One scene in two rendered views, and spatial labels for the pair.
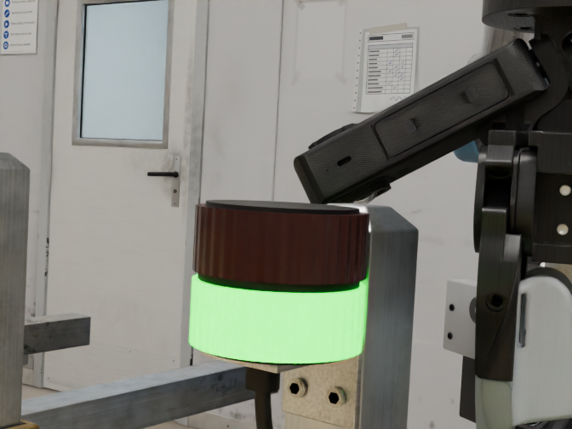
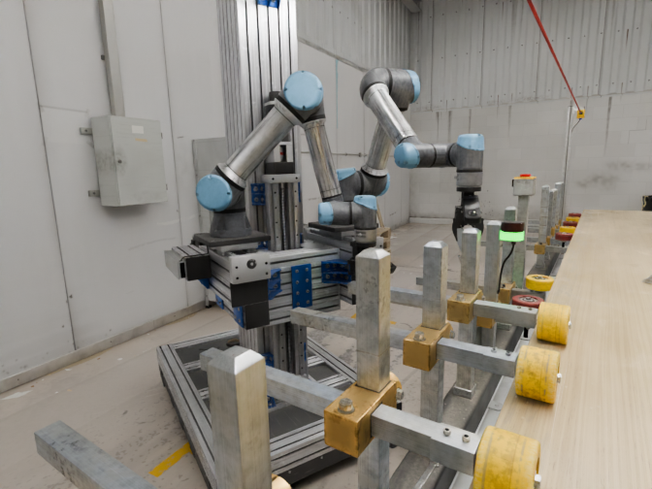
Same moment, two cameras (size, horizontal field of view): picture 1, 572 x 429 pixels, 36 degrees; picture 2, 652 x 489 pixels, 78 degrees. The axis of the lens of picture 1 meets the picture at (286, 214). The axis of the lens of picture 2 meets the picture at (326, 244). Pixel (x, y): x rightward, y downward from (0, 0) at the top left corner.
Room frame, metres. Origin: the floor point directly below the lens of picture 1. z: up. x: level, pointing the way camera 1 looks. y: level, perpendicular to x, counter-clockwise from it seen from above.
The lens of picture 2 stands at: (0.90, 1.08, 1.27)
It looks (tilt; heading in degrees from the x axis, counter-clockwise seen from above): 11 degrees down; 266
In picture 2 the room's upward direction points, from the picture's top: 1 degrees counter-clockwise
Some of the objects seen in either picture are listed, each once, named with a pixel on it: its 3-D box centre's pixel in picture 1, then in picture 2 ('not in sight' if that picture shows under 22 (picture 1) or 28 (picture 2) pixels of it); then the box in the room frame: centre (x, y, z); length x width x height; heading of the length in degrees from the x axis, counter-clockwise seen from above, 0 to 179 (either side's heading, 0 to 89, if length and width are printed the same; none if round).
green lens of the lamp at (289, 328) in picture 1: (277, 312); (511, 235); (0.31, 0.00, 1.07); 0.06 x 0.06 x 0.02
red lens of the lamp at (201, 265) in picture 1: (281, 240); (512, 226); (0.31, 0.00, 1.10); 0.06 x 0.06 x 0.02
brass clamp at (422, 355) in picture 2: not in sight; (429, 341); (0.67, 0.38, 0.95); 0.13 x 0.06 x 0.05; 52
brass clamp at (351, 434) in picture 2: not in sight; (366, 407); (0.82, 0.58, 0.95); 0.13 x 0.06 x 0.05; 52
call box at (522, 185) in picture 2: not in sight; (524, 186); (0.03, -0.43, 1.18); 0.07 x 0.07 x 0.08; 52
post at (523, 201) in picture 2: not in sight; (520, 251); (0.03, -0.43, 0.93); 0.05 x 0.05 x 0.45; 52
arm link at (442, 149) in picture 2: not in sight; (442, 155); (0.44, -0.21, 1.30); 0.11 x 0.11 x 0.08; 20
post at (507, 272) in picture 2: not in sight; (506, 276); (0.19, -0.23, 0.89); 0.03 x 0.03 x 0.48; 52
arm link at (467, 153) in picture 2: not in sight; (469, 153); (0.39, -0.12, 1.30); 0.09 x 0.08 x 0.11; 110
